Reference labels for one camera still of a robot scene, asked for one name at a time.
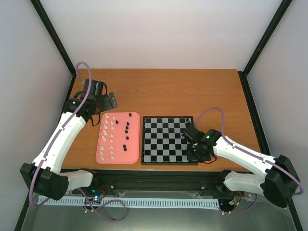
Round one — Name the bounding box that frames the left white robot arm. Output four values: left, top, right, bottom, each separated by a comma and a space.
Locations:
20, 79, 117, 200

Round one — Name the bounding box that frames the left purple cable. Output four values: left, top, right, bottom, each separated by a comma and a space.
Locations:
28, 61, 127, 221

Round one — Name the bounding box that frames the pink plastic tray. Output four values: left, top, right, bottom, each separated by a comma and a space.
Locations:
95, 112, 140, 165

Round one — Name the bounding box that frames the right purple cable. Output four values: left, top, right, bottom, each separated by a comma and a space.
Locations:
194, 107, 304, 215

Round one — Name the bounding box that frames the black white chessboard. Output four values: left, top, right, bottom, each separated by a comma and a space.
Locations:
141, 116, 196, 165

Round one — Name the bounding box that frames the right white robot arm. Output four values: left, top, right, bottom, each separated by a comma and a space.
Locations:
182, 126, 300, 208

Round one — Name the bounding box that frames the light blue slotted cable duct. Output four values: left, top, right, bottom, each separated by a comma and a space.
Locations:
45, 196, 219, 210

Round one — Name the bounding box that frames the purple cable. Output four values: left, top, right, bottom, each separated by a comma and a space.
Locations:
28, 61, 127, 221
194, 107, 304, 215

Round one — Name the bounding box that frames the black aluminium frame rail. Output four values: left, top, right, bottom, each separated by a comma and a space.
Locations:
31, 168, 288, 193

